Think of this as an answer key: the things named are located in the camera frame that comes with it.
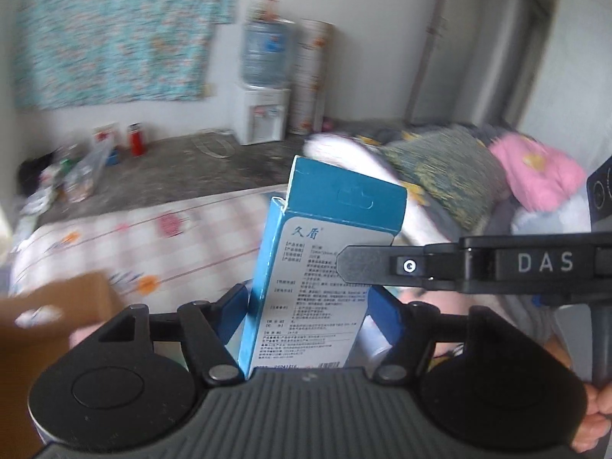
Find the red and white small box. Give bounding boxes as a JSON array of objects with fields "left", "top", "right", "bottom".
[{"left": 93, "top": 122, "right": 120, "bottom": 154}]

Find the blue and white carton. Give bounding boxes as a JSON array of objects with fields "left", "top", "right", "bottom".
[{"left": 238, "top": 155, "right": 409, "bottom": 378}]

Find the white cable loop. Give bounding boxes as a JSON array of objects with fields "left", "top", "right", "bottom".
[{"left": 194, "top": 129, "right": 237, "bottom": 158}]

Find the tall printed carton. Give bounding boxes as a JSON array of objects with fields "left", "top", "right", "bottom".
[{"left": 289, "top": 19, "right": 335, "bottom": 135}]

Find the blue water bottle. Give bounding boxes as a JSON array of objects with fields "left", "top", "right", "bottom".
[{"left": 243, "top": 19, "right": 297, "bottom": 89}]

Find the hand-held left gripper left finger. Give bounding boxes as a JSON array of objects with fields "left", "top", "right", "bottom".
[{"left": 98, "top": 283, "right": 250, "bottom": 387}]

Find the white door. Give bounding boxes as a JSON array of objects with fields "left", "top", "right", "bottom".
[{"left": 478, "top": 0, "right": 559, "bottom": 130}]

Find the red bottle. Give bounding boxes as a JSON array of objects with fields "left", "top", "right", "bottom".
[{"left": 128, "top": 123, "right": 146, "bottom": 156}]

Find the black bag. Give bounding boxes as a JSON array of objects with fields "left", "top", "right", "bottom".
[{"left": 19, "top": 150, "right": 60, "bottom": 192}]

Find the teal floral wall cloth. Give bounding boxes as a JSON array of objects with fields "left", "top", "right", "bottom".
[{"left": 14, "top": 0, "right": 240, "bottom": 110}]

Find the pink flower blanket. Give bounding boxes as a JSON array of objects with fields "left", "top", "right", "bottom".
[{"left": 490, "top": 133, "right": 586, "bottom": 212}]

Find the clear plastic bag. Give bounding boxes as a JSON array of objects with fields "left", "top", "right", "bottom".
[{"left": 62, "top": 141, "right": 113, "bottom": 202}]

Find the green patterned pillow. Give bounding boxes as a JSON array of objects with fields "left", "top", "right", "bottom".
[{"left": 382, "top": 124, "right": 508, "bottom": 230}]

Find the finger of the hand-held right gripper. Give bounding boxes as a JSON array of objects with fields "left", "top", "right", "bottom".
[{"left": 336, "top": 244, "right": 464, "bottom": 293}]

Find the brown cardboard box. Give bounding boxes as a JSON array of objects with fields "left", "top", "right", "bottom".
[{"left": 0, "top": 272, "right": 125, "bottom": 459}]

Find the person's right hand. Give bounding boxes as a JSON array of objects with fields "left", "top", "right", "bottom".
[{"left": 571, "top": 382, "right": 612, "bottom": 454}]

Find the white water dispenser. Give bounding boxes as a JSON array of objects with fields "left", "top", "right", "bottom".
[{"left": 234, "top": 83, "right": 292, "bottom": 146}]

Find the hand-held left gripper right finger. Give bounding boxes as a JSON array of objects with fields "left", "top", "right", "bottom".
[{"left": 366, "top": 287, "right": 510, "bottom": 386}]

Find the checkered bed sheet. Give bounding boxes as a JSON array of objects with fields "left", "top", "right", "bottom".
[{"left": 10, "top": 184, "right": 297, "bottom": 345}]

